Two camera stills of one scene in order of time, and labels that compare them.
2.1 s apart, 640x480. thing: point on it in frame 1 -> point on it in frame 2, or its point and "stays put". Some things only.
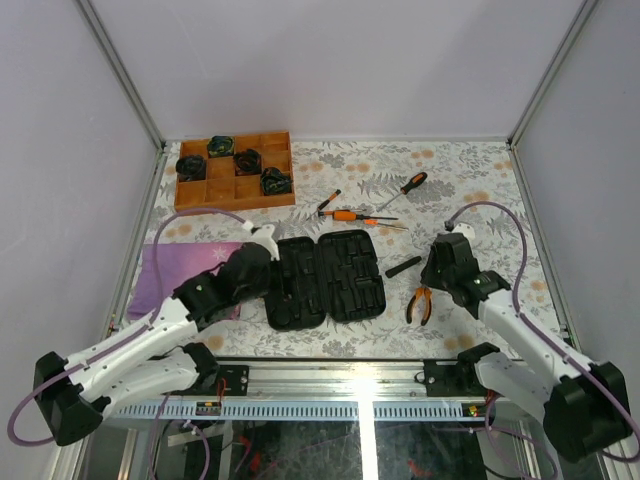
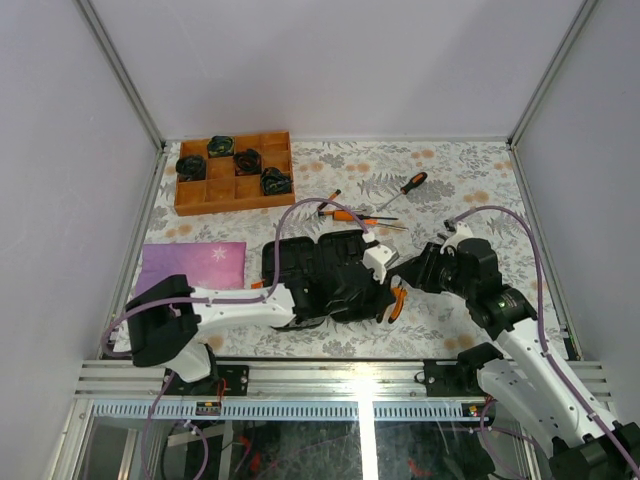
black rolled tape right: [274, 181] stays put
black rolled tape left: [191, 167] stays put
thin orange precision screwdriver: [375, 222] stays put
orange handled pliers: [426, 294] -> [400, 294]
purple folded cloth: [178, 263] stays put
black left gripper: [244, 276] -> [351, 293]
